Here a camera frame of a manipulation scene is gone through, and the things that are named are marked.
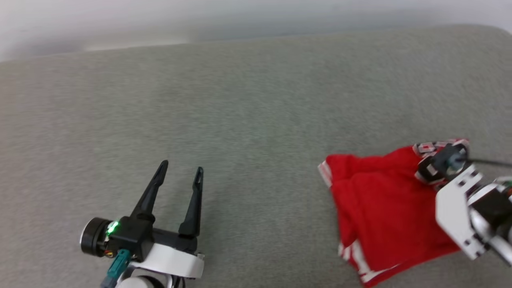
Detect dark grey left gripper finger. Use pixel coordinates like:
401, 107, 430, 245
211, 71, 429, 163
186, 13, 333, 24
178, 167, 204, 238
130, 160, 169, 225

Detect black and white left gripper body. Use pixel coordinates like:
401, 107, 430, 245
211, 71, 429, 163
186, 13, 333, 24
106, 216, 205, 279

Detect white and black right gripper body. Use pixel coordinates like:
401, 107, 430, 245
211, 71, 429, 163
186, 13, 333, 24
435, 165, 512, 267

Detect red shorts with white stripes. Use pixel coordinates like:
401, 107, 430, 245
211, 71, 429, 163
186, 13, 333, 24
318, 138, 471, 288

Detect teal cable connector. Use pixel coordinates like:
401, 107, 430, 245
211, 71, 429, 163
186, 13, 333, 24
100, 249, 133, 288

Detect thin black cable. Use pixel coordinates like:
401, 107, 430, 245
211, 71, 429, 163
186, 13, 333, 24
460, 158, 512, 168

